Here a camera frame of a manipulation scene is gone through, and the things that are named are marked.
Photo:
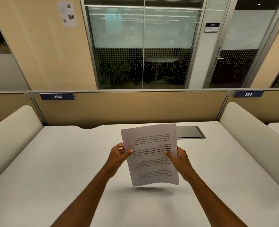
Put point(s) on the person's left thumb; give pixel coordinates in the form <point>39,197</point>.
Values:
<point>128,154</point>

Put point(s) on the round white table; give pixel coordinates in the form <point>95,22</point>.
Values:
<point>160,60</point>

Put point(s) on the room sign plate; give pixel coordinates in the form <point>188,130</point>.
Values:
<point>211,27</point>

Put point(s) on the glass office door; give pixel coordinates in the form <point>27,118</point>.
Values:
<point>239,42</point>

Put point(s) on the person's right forearm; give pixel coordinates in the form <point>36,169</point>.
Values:
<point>215,200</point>

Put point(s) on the white wall notice paper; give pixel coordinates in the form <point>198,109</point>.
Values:
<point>68,14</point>

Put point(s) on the person's right hand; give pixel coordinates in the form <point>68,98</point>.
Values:
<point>181,163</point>

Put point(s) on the person's left hand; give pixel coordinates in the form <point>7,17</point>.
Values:
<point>117,157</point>

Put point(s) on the green potted plant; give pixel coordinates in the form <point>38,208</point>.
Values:
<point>114,73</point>

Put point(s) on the beige desk partition panel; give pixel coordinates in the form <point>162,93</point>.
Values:
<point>130,108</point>
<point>9,108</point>
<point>262,106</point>

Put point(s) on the glass office window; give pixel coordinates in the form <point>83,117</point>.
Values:
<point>141,42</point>

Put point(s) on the white printed paper sheet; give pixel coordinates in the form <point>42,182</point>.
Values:
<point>151,144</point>

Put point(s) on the person's left forearm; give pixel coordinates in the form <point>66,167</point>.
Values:
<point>82,198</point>

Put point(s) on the blue desk number plate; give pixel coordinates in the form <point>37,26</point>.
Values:
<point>57,96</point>
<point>248,94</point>

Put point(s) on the person's right thumb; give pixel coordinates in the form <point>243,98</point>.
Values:
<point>169,156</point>

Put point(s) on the cream side divider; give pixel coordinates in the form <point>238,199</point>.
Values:
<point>11,139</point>
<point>255,137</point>

